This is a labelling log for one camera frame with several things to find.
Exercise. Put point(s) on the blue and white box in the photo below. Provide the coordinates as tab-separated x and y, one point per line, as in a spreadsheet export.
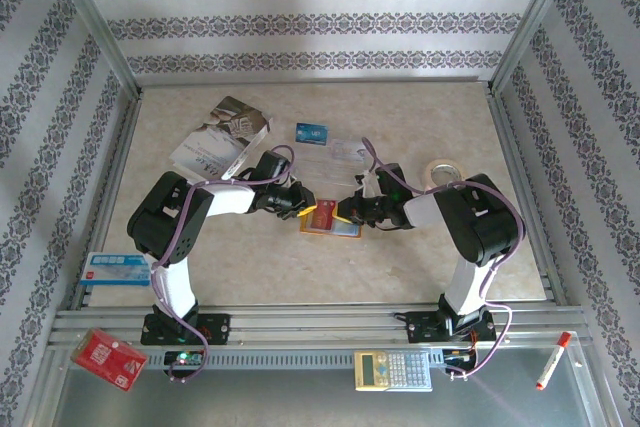
110	269

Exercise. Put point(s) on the aluminium frame rail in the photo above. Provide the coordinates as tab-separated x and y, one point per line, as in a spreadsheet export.
113	182
425	81
510	147

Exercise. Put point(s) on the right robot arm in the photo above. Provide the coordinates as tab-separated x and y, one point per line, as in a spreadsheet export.
422	209

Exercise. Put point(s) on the beige masking tape roll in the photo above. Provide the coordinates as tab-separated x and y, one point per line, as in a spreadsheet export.
427	173

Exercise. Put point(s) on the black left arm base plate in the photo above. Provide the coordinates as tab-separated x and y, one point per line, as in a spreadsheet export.
220	327

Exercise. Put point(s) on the red VIP card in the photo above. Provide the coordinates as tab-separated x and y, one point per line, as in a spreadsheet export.
324	219

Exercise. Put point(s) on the circuit board with green LED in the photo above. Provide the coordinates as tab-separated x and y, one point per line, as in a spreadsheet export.
182	358

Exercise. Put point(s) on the red and white marker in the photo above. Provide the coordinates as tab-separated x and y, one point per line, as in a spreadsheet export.
550	364

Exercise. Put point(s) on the paperback book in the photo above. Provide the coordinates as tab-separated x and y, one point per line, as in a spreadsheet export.
220	132

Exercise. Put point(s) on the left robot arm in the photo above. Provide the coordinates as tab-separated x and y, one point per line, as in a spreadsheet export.
230	202

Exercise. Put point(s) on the orange card holder wallet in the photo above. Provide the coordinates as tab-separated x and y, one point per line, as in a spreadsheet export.
350	231

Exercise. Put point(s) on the beige grey calculator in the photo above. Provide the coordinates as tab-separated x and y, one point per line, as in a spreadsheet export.
395	369

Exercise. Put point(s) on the grey metal shelf plate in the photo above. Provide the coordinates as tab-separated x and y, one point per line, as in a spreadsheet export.
300	402

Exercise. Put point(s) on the aluminium frame post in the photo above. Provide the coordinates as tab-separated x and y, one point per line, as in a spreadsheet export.
535	17
94	17

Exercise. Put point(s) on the wide aluminium mounting beam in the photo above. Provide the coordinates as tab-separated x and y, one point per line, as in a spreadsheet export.
325	319

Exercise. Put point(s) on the blue VIP card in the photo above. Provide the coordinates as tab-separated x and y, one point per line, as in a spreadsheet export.
311	134

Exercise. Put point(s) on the red cardboard box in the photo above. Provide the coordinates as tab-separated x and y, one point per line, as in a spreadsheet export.
107	357

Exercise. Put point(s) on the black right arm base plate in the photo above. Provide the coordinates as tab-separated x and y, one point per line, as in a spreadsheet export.
420	327

